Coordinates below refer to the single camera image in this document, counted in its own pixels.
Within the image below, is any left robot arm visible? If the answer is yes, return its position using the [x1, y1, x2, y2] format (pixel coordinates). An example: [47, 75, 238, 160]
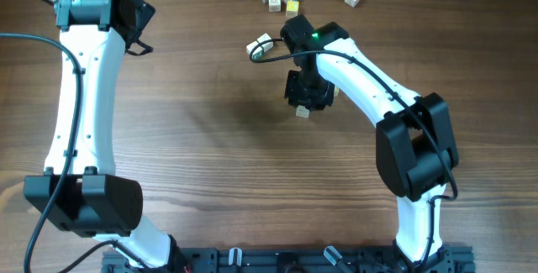
[24, 0, 186, 272]

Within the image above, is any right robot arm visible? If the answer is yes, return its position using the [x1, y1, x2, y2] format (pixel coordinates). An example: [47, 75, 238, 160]
[280, 15, 459, 271]

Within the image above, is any white block green side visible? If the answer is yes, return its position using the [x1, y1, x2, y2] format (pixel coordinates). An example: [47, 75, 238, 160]
[246, 41, 265, 60]

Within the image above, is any white block brown drawing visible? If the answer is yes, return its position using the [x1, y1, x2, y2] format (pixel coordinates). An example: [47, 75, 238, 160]
[268, 0, 282, 13]

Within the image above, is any white plain wooden block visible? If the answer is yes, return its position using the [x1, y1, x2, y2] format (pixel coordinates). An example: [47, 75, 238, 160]
[256, 34, 274, 53]

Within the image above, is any red letter A block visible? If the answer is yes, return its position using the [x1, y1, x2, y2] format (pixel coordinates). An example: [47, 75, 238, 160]
[296, 106, 310, 118]

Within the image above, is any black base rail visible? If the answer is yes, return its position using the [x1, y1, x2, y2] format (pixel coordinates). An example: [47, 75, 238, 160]
[101, 245, 477, 273]

